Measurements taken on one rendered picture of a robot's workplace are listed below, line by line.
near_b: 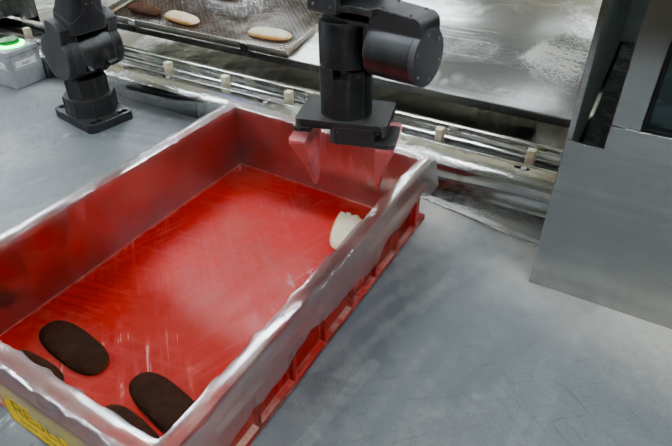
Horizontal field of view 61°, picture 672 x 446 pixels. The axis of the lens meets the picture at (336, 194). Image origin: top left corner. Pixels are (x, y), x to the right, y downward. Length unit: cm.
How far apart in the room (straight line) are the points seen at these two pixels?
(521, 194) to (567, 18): 51
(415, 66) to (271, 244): 31
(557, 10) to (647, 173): 70
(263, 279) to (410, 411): 23
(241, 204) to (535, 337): 41
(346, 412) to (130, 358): 22
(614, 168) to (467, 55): 53
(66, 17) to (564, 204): 75
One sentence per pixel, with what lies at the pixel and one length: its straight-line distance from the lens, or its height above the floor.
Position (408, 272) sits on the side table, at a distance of 69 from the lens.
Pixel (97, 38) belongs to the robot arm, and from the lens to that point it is 102.
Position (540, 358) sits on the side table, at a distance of 63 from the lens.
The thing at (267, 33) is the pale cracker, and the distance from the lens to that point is 118.
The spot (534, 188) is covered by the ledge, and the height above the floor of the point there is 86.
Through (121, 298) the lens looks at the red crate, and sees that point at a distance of 69.
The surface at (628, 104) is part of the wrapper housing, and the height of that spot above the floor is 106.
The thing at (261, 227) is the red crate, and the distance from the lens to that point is 75.
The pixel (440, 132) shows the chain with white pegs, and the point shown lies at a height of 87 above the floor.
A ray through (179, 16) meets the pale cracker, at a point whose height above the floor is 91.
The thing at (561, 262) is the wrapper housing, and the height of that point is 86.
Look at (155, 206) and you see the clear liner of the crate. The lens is 77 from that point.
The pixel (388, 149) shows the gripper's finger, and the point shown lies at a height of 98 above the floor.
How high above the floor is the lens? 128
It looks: 35 degrees down
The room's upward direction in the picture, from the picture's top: straight up
